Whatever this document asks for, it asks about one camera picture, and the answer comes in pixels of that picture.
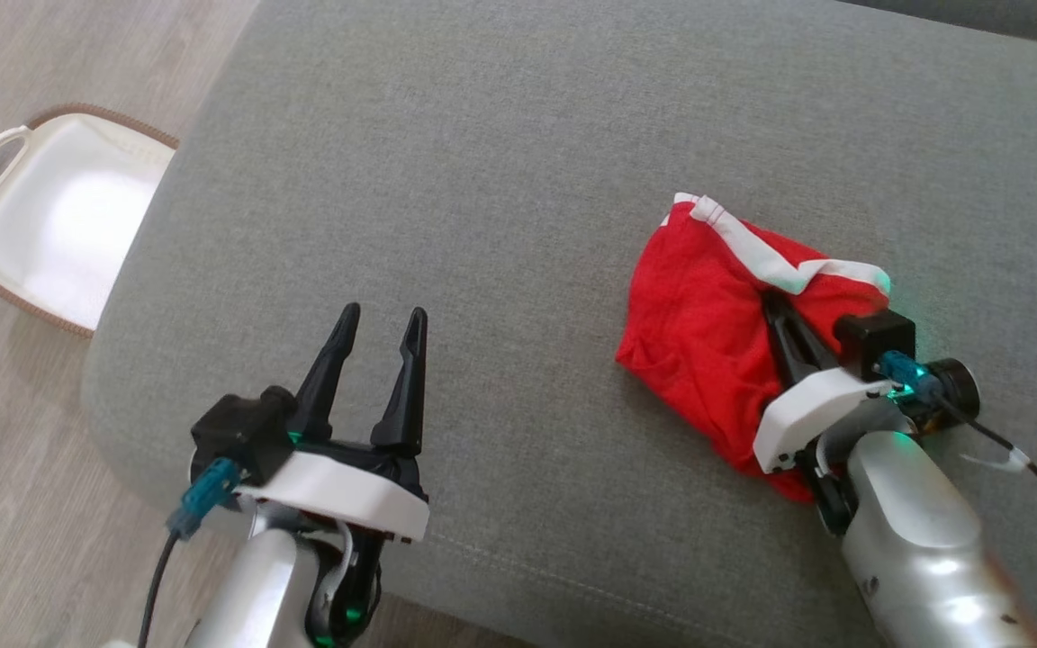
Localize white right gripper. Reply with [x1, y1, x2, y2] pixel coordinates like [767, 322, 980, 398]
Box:
[751, 289, 982, 536]

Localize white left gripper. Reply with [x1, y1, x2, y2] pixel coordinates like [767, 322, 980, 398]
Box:
[232, 301, 432, 647]

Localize red shorts with white stripes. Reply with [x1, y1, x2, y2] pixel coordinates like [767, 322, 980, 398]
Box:
[614, 191, 894, 504]

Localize grey sofa seat cushion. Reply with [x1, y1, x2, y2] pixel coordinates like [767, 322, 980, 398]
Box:
[81, 0, 1037, 648]

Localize white laundry basket brown rim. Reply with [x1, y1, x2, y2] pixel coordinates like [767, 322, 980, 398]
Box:
[0, 101, 181, 341]

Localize grey sofa back cushion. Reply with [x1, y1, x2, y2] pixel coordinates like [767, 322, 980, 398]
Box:
[838, 0, 1037, 52]

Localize black cable with teal plug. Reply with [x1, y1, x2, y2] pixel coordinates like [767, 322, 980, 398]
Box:
[877, 349, 1037, 539]
[135, 455, 242, 648]

